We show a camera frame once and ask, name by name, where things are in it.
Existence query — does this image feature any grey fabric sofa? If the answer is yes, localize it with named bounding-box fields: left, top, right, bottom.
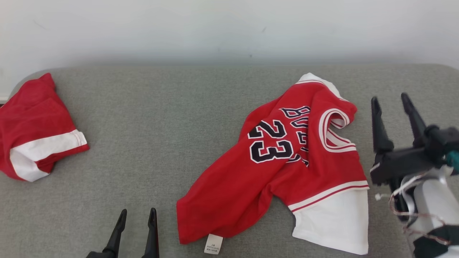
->
left=0, top=64, right=459, bottom=258

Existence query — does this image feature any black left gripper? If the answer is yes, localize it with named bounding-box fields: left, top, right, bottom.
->
left=85, top=207, right=160, bottom=258

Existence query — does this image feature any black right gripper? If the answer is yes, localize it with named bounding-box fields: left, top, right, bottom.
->
left=369, top=92, right=436, bottom=187

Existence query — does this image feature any thin right arm cable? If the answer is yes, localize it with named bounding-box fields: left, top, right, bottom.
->
left=375, top=172, right=452, bottom=246

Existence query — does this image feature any teal right camera plug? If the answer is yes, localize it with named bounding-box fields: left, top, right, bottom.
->
left=444, top=150, right=459, bottom=176

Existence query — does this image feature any red number 23 jersey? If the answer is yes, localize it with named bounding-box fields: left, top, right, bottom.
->
left=176, top=73, right=370, bottom=255

